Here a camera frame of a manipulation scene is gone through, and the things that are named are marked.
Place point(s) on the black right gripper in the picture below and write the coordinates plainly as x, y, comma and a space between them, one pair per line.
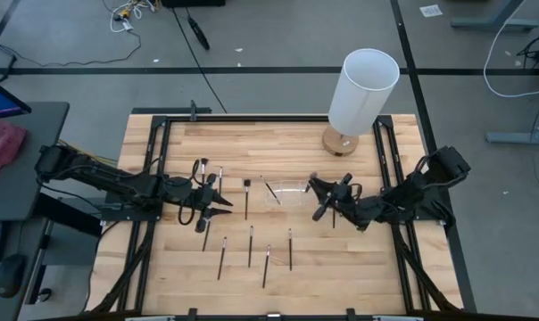
347, 198

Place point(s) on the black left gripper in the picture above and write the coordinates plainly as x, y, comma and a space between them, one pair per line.
203, 200

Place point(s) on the thin black makeup brush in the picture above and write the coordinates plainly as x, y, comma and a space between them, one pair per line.
334, 221
270, 190
223, 258
290, 249
220, 180
205, 238
251, 247
266, 266

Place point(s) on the square head makeup brush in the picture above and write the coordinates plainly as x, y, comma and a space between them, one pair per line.
246, 200

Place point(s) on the fan head makeup brush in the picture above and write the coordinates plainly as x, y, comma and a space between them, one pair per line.
203, 167

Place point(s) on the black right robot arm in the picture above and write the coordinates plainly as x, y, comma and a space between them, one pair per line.
408, 196

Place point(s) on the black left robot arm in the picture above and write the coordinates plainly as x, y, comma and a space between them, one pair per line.
118, 183

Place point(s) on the clear acrylic brush organizer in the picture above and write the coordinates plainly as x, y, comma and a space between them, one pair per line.
294, 194

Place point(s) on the black table clamp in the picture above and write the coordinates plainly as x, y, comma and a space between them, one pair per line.
192, 313
350, 313
193, 111

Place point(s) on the white shade wooden table lamp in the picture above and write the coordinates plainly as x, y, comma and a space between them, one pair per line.
363, 89

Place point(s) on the black desk crossbeam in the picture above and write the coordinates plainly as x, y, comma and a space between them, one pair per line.
73, 220

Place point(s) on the grey desk leg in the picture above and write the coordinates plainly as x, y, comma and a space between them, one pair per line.
38, 263

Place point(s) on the black desk caster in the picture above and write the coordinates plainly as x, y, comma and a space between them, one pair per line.
44, 294

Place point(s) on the grey desk foot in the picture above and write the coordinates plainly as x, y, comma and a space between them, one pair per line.
492, 23
515, 137

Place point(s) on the black side desk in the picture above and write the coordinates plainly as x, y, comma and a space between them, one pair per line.
33, 134

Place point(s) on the black box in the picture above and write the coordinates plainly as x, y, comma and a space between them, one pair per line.
193, 2

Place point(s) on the white paper label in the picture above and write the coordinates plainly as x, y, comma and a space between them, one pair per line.
431, 10

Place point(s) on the black computer mouse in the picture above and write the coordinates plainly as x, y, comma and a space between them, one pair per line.
10, 276

